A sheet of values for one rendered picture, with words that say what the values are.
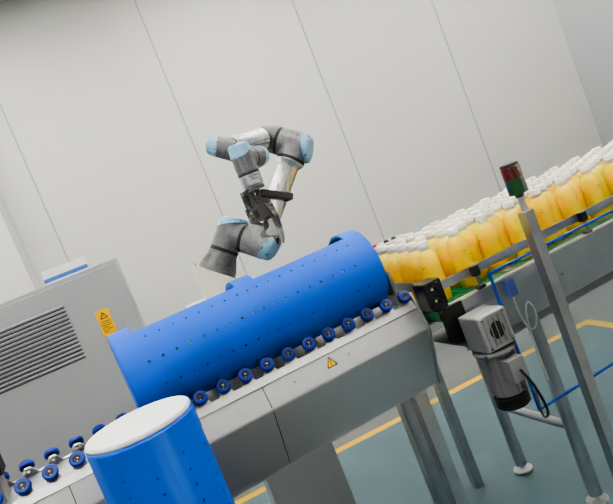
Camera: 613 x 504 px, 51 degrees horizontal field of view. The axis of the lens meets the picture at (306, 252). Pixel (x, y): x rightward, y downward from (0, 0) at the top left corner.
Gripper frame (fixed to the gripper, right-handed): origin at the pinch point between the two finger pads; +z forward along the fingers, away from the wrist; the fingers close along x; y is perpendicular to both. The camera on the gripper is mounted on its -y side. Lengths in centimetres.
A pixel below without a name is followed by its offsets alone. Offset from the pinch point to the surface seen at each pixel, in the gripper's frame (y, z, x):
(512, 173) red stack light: -64, 6, 44
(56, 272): 71, -21, -171
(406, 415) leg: -19, 76, 1
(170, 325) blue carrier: 47, 10, 15
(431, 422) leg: -21, 77, 15
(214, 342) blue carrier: 37.7, 19.2, 19.7
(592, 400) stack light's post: -64, 85, 43
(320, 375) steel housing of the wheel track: 10.8, 43.1, 18.7
